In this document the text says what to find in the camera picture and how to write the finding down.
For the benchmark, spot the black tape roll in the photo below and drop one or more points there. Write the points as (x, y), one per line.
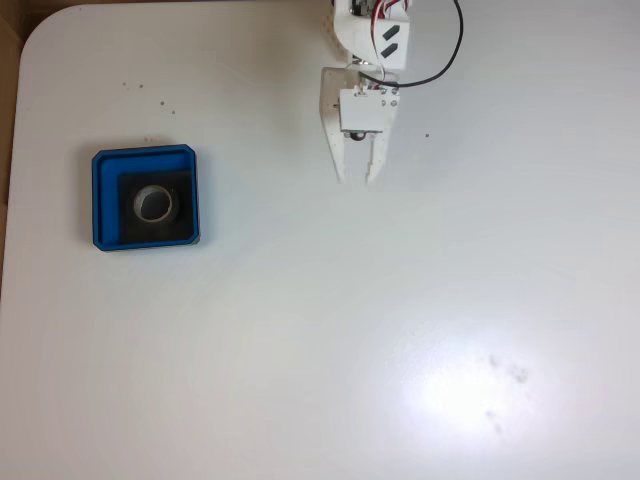
(172, 215)

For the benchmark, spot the blue box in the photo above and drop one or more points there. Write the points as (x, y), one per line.
(105, 200)

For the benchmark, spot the black foam pad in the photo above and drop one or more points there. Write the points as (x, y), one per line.
(130, 230)

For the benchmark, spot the white camera box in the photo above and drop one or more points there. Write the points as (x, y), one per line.
(367, 110)

